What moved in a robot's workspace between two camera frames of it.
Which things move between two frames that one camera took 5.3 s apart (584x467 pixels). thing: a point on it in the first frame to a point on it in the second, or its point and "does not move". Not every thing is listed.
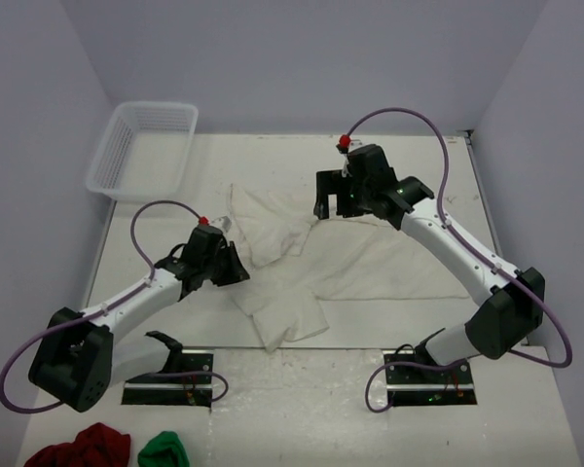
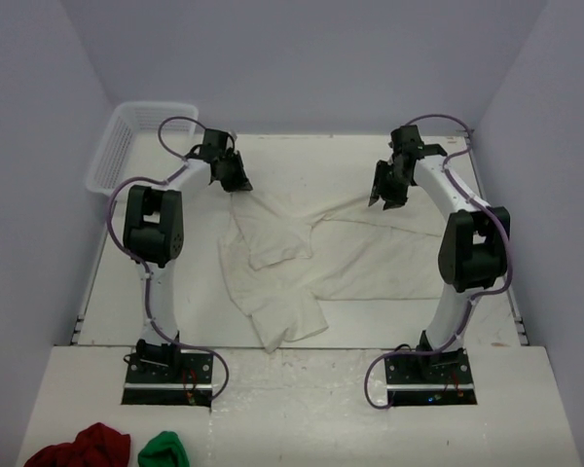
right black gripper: (329, 183) to (392, 199)
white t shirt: (293, 262) does not move
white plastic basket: (144, 153) does not move
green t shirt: (165, 449) does not move
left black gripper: (236, 271) to (239, 183)
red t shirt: (95, 446) does not move
